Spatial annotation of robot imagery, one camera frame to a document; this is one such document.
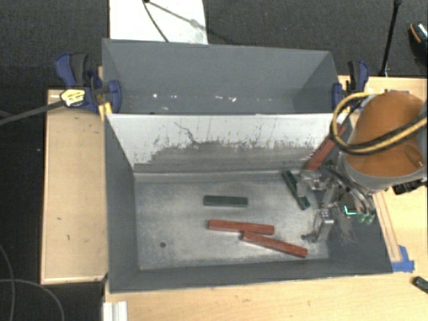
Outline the black cylinder on white bracket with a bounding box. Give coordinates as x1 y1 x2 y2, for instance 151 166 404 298
392 178 423 195

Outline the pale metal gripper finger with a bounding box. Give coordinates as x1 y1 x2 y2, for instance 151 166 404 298
301 209 336 243
298 171 324 199

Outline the red-brown flat block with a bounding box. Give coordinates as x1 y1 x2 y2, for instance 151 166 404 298
302 124 347 174
206 219 276 237
238 231 309 259

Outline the dark green flat block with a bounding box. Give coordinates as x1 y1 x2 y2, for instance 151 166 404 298
203 195 249 208
280 169 312 211

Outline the grey metal bin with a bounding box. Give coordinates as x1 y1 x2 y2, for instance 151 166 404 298
100 37 394 294

